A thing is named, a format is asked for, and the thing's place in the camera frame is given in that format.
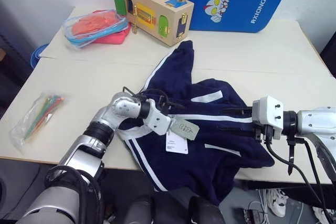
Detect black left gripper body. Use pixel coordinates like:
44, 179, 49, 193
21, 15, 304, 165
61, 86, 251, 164
156, 94, 172, 116

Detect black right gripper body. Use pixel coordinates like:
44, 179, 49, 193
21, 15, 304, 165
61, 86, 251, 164
251, 122, 274, 145

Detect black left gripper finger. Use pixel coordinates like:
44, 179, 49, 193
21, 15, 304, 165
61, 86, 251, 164
167, 100, 187, 111
152, 90, 169, 104

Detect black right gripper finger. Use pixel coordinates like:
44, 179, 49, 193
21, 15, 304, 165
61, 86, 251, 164
222, 106, 254, 116
216, 126, 256, 138

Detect navy blue zip jacket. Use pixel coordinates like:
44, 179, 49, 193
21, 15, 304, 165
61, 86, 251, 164
116, 40, 275, 207

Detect grey handwritten tag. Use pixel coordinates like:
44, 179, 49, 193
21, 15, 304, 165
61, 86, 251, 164
170, 119, 201, 141

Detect white paper hang tag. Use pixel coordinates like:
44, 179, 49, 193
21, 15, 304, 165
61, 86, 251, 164
165, 130, 189, 155

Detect white sneaker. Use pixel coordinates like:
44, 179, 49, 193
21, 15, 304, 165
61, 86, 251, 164
311, 205, 336, 224
267, 188, 287, 218

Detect pink folded cloth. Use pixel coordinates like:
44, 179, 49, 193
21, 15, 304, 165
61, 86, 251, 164
92, 9, 132, 45

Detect wooden lock activity box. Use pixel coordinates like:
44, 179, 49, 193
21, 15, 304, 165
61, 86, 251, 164
114, 0, 195, 49

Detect dark rounded shape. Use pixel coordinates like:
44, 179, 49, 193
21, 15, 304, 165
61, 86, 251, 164
188, 195, 224, 224
122, 194, 153, 224

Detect clear zip pouch orange cloth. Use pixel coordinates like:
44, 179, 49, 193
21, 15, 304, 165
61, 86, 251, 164
62, 9, 128, 50

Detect blue cartoon print case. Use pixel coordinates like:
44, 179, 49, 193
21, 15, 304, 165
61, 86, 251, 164
185, 0, 286, 34

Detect clear bag of coloured sticks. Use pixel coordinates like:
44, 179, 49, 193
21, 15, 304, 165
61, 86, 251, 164
9, 92, 70, 149

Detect blue round container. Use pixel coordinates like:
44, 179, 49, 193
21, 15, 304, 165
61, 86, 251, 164
30, 43, 51, 69

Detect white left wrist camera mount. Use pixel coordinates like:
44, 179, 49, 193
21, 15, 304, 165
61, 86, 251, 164
143, 99, 175, 136

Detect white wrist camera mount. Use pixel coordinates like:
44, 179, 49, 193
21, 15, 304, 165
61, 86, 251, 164
251, 95, 285, 140
143, 99, 175, 136

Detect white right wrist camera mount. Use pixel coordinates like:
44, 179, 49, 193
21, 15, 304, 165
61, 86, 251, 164
251, 95, 285, 140

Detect thin black left wrist cable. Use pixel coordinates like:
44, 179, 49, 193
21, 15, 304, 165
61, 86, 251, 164
122, 85, 148, 99

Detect black strap on right wrist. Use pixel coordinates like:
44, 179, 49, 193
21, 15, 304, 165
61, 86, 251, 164
287, 134, 297, 176

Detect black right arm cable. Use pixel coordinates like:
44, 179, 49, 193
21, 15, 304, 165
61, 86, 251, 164
264, 129, 334, 224

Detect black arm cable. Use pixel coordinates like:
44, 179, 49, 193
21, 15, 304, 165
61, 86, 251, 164
44, 165, 104, 224
264, 129, 334, 224

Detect white floor cables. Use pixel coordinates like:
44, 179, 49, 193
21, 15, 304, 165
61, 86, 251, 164
243, 189, 270, 221

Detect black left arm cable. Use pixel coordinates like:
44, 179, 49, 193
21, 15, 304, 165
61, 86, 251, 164
44, 165, 104, 224

